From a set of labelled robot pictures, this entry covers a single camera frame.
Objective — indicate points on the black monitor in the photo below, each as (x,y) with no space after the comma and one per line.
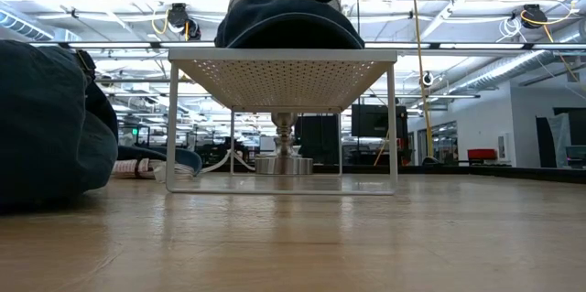
(380,120)

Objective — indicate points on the silver ventilation duct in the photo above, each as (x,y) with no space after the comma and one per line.
(503,70)

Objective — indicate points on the black standing panel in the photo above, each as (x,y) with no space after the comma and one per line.
(542,141)

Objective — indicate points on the white perforated metal rack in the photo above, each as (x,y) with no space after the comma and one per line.
(284,81)

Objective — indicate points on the navy blue baseball cap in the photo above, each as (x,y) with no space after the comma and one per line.
(41,122)

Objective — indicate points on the black equipment cabinet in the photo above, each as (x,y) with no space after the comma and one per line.
(320,138)

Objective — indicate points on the red box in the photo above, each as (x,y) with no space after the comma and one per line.
(481,154)

